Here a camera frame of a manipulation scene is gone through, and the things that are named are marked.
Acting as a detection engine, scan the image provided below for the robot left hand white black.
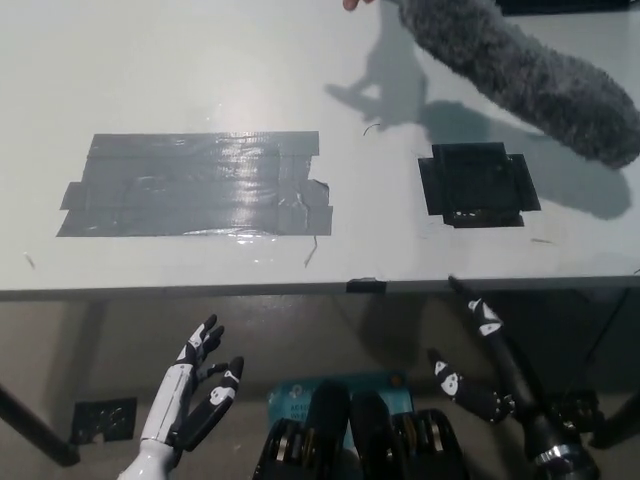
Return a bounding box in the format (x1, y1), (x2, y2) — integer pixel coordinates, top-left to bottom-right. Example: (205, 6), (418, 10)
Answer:
(141, 313), (246, 454)

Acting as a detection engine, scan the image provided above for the robot right hand white black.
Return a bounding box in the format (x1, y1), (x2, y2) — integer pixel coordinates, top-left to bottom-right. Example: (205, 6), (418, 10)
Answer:
(427, 276), (556, 459)

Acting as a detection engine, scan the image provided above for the grey fluffy duster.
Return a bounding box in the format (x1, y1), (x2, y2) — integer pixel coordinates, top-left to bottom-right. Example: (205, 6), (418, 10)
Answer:
(387, 0), (640, 170)

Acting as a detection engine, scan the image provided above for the teal cardboard box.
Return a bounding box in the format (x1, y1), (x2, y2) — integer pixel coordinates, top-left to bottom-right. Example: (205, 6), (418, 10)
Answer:
(267, 369), (416, 446)

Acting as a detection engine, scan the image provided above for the black table leg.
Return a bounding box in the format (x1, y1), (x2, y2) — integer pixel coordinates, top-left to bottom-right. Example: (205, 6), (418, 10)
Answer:
(0, 382), (81, 467)
(589, 394), (640, 449)

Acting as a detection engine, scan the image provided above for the black tape square patch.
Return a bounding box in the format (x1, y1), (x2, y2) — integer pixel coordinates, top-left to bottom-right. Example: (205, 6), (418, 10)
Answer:
(417, 142), (542, 229)

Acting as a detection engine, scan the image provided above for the thin black cable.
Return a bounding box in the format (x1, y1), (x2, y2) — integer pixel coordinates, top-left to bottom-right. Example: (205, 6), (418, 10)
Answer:
(562, 287), (632, 406)

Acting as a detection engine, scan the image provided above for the grey duct tape patch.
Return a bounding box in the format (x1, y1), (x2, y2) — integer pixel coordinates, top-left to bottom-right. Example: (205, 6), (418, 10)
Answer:
(55, 130), (335, 239)

